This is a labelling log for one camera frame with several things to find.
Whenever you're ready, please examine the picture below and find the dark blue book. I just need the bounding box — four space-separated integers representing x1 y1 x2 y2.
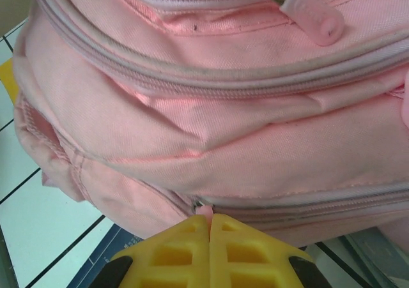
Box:
72 222 154 288

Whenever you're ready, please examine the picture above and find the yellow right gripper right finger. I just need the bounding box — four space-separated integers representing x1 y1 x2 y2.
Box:
209 213 323 288

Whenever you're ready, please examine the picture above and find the yellow book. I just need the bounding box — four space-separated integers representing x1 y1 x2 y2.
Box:
0 59 17 107

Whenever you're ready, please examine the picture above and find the pink school backpack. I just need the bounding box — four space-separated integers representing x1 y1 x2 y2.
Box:
11 0 409 247

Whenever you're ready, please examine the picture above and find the white teal notebook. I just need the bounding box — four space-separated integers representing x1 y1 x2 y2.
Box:
338 232 409 288

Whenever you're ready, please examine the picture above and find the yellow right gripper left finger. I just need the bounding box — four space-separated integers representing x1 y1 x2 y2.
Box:
102 214 212 288

